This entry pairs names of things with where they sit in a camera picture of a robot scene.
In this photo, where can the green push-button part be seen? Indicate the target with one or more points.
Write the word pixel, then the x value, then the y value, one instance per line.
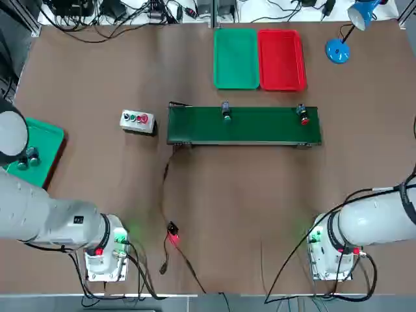
pixel 33 156
pixel 226 112
pixel 22 164

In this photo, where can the grey control box with buttons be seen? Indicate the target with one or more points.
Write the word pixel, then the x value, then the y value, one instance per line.
pixel 131 125

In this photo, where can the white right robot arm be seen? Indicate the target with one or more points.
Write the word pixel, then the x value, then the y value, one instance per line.
pixel 367 217

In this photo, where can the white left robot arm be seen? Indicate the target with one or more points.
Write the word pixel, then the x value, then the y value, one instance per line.
pixel 29 211

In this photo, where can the green conveyor belt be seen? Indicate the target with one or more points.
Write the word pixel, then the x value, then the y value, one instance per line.
pixel 243 128

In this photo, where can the black dock box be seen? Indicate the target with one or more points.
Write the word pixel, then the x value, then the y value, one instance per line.
pixel 70 6

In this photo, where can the green plastic tray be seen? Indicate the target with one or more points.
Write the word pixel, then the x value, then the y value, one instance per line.
pixel 45 146
pixel 235 61

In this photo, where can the red plastic tray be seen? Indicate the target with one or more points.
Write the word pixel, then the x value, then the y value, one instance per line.
pixel 281 61
pixel 57 165

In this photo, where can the blue desk lamp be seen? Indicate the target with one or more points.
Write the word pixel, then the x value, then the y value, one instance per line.
pixel 338 51

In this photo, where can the small black switch module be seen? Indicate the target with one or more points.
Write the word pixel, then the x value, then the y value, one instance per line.
pixel 173 228

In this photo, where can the aluminium frame post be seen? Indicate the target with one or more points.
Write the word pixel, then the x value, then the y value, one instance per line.
pixel 215 14

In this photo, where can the aluminium frame rail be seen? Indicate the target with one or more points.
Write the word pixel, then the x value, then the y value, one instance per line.
pixel 32 19

